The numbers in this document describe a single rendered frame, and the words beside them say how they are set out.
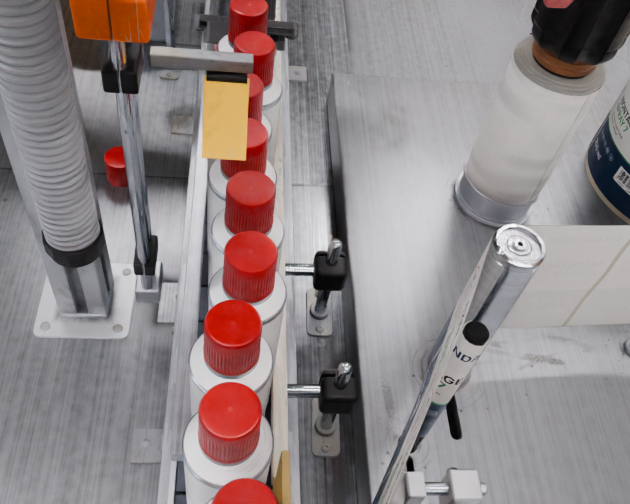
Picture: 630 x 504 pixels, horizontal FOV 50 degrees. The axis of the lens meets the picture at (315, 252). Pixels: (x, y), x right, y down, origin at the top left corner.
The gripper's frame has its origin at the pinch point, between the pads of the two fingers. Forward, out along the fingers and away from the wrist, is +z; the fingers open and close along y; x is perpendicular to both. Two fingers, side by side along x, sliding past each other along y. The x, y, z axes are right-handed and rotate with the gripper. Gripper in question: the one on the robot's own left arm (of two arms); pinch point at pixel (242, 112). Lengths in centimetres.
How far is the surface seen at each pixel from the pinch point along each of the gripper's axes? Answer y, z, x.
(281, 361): 4.0, 18.9, -20.6
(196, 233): -3.5, 9.4, -16.1
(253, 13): 0.4, -8.7, -13.1
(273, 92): 2.3, -2.5, -14.5
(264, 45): 1.3, -6.1, -16.3
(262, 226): 1.4, 6.0, -27.9
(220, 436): -0.7, 13.9, -41.5
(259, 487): 1.2, 15.5, -43.5
